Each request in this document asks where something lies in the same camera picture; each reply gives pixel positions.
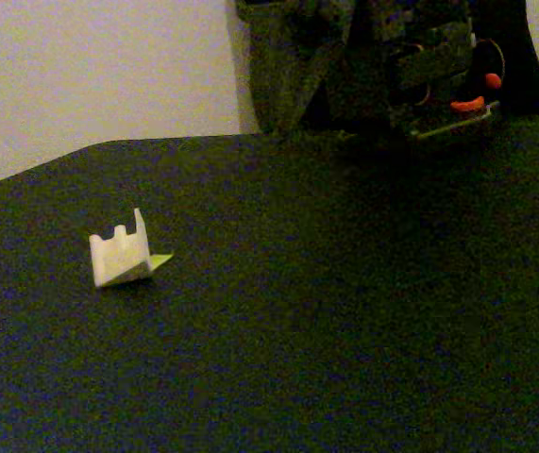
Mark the dark desk mat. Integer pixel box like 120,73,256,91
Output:
0,115,539,453

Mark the small white block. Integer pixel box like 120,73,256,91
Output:
88,207,153,290

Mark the small green marker piece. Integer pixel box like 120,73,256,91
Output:
148,253,175,273

